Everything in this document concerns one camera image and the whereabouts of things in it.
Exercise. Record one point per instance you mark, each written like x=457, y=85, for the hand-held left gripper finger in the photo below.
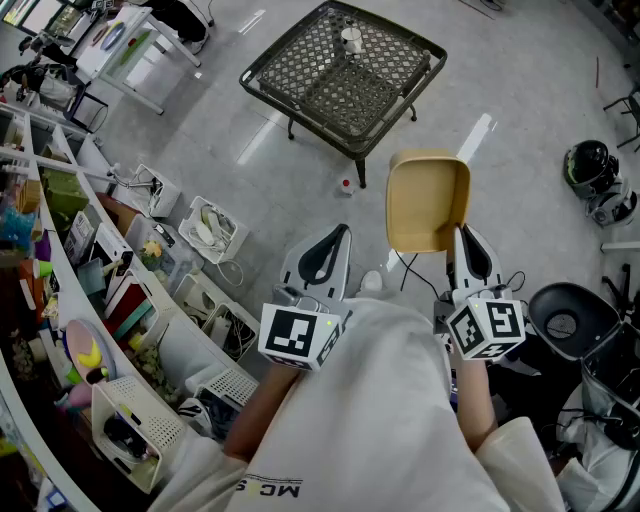
x=295, y=265
x=342, y=270

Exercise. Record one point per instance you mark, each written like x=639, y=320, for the clear box with flowers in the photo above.
x=165, y=255

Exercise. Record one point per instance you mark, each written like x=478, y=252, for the white floor bar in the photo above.
x=620, y=246

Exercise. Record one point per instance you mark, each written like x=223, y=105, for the green tray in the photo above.
x=134, y=49

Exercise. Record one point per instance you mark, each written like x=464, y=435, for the green box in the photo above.
x=65, y=197

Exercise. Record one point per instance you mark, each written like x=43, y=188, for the red flat box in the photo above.
x=127, y=305

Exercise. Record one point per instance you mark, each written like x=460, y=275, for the person's white shoe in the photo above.
x=371, y=280

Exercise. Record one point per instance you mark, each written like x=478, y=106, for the black and white robot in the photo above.
x=597, y=180

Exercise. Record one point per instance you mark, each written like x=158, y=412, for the white curved shelf unit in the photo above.
x=65, y=295

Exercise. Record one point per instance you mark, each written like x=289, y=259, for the yellow plastic container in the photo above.
x=425, y=200

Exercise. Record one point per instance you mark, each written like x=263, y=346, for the black chair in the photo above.
x=625, y=115

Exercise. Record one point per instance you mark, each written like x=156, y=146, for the white desk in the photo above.
x=135, y=75

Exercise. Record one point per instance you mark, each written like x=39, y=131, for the small red-capped bottle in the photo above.
x=346, y=187

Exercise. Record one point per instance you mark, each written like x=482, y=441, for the white appliance box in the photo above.
x=112, y=247

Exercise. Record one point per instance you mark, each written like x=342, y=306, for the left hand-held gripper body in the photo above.
x=287, y=335

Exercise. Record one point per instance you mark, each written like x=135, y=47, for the black and white shoe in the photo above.
x=195, y=415

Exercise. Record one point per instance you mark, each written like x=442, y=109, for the dark lattice glass-top table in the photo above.
x=320, y=75

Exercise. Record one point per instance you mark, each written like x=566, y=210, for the white plastic bag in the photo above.
x=600, y=470

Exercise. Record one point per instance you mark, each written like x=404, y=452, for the person's left forearm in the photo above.
x=260, y=410

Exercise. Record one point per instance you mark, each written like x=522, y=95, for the white box with white devices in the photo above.
x=212, y=230

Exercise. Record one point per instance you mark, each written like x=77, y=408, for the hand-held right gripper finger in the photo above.
x=497, y=272
x=459, y=265

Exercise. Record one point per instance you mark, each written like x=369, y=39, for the black chair base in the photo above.
x=622, y=290

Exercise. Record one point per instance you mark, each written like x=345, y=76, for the large white perforated basket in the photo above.
x=150, y=430

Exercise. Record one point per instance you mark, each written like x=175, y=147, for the person's right forearm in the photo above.
x=475, y=400

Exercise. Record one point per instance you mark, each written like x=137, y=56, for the pink plate with yellow banana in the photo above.
x=90, y=355

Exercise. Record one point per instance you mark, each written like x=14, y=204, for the green cup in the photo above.
x=42, y=268

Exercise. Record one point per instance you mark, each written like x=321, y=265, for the white storage box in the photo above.
x=192, y=300

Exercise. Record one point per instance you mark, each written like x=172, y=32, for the blue plate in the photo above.
x=113, y=36

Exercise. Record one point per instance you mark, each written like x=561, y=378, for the person's white shirt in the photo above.
x=360, y=425

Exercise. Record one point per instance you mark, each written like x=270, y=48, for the white cup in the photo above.
x=352, y=41

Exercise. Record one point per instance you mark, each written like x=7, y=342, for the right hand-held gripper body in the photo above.
x=487, y=330

